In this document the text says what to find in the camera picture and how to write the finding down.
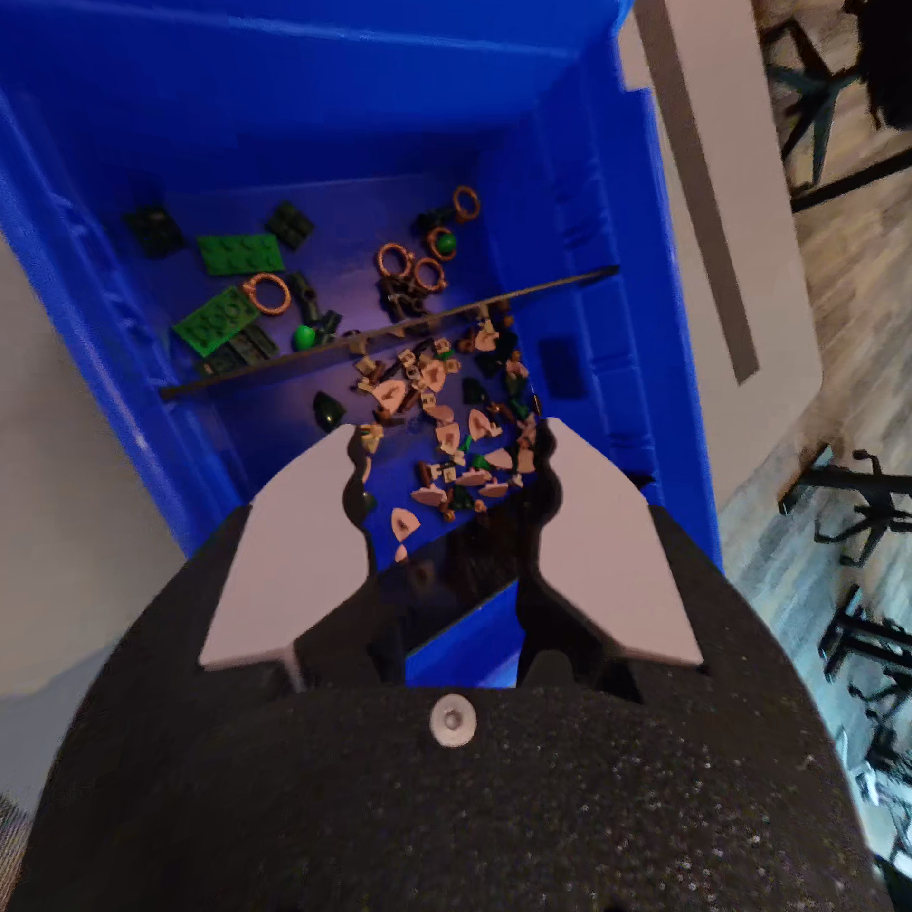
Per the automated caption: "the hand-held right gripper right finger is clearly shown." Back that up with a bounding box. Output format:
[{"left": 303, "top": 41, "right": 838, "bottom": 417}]
[{"left": 514, "top": 417, "right": 705, "bottom": 686}]

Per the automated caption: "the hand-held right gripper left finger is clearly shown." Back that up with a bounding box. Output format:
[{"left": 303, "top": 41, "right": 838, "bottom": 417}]
[{"left": 198, "top": 424, "right": 379, "bottom": 694}]

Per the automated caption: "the pile of small tan pieces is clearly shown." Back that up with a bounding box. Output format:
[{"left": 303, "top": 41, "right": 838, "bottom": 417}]
[{"left": 351, "top": 319, "right": 544, "bottom": 565}]

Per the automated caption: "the blue plastic storage bin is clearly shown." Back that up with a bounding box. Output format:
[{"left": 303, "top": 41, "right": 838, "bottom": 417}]
[{"left": 0, "top": 0, "right": 724, "bottom": 688}]

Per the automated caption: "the short black bin divider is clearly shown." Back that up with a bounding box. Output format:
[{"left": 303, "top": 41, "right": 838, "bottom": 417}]
[{"left": 376, "top": 499, "right": 523, "bottom": 660}]

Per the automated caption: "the dark grey studded plate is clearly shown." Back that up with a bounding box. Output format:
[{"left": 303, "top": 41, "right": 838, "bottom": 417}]
[{"left": 201, "top": 329, "right": 280, "bottom": 376}]

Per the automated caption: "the bright green studded plate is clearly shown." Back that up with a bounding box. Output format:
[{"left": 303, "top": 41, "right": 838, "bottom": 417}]
[
  {"left": 197, "top": 232, "right": 285, "bottom": 276},
  {"left": 173, "top": 285, "right": 262, "bottom": 359}
]

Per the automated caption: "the long black bin divider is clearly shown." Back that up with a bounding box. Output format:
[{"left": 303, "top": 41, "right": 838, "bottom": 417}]
[{"left": 159, "top": 266, "right": 621, "bottom": 401}]

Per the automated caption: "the dark green studded plate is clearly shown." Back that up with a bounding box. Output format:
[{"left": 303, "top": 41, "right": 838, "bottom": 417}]
[
  {"left": 126, "top": 205, "right": 188, "bottom": 259},
  {"left": 265, "top": 201, "right": 316, "bottom": 250}
]

